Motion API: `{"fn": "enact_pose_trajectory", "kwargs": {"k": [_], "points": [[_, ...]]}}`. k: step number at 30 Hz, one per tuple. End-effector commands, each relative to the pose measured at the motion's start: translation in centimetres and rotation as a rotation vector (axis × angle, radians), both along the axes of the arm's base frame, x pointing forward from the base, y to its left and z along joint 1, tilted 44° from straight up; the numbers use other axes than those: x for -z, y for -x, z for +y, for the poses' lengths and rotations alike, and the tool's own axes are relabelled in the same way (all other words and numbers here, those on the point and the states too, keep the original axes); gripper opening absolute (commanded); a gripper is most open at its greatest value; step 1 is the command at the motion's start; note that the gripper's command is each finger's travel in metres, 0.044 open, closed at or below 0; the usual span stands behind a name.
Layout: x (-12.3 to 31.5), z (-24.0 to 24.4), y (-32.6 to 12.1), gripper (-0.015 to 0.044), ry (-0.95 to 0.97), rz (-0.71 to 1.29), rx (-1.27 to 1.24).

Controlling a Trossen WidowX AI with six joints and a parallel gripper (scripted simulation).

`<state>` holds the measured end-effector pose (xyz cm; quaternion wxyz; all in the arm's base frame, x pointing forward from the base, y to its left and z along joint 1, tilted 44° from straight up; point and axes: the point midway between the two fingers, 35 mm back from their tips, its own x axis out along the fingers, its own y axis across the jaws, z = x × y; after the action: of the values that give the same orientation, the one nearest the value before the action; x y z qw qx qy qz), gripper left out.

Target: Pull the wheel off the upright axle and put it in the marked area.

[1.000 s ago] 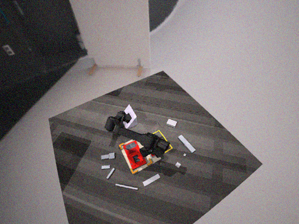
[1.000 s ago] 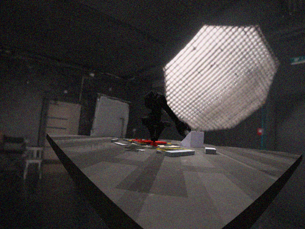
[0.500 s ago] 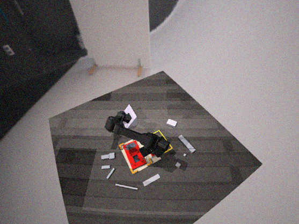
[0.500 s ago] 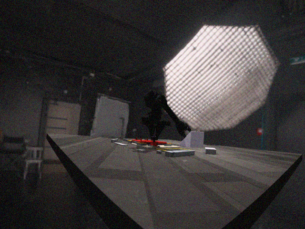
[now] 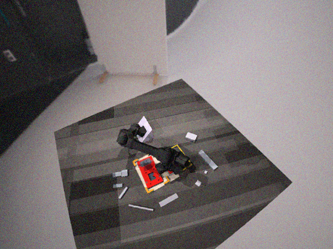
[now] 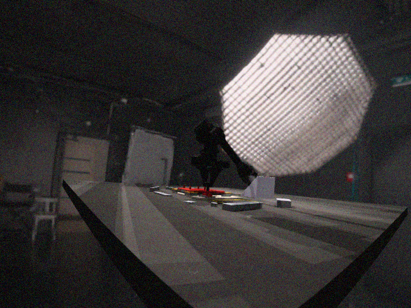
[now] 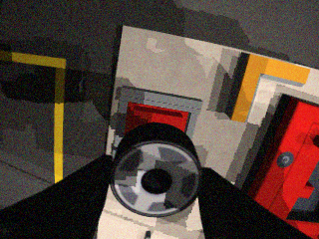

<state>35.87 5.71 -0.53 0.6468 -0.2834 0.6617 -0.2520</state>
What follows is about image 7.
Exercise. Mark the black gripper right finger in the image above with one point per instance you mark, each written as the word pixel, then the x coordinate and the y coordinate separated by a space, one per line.
pixel 226 212

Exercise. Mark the black tyre with grey rim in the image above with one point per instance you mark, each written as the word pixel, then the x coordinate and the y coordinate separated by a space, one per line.
pixel 151 146

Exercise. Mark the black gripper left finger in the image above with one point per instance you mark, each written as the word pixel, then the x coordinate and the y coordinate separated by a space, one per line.
pixel 69 209

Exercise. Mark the yellow rectangular outline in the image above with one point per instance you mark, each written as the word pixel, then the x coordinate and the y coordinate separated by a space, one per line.
pixel 60 65

